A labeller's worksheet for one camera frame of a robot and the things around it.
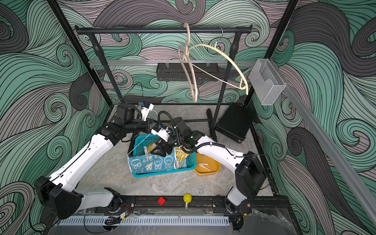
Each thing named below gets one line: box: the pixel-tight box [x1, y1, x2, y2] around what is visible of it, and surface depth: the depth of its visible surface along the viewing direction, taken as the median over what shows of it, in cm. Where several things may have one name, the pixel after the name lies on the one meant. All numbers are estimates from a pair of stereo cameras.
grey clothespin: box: [143, 145, 149, 159], surface depth 72 cm
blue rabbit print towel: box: [127, 147, 177, 174], surface depth 77 cm
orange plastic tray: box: [193, 152, 221, 175], surface depth 87 cm
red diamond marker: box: [157, 196, 166, 207], surface depth 75 cm
